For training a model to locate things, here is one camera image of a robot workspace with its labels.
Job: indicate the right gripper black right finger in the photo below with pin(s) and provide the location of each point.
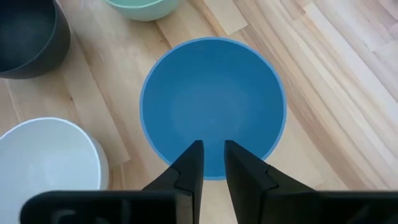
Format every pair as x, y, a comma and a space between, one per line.
245, 177

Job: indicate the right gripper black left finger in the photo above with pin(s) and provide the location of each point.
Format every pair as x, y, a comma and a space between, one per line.
191, 174

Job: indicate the blue bowl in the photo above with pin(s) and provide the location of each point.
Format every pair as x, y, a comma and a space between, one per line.
211, 99

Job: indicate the small white smooth bowl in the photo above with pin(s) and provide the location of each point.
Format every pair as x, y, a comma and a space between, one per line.
46, 155

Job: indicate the mint green bowl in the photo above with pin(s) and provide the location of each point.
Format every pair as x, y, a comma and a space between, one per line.
143, 11

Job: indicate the black bowl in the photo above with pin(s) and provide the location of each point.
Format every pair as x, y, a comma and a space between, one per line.
28, 37

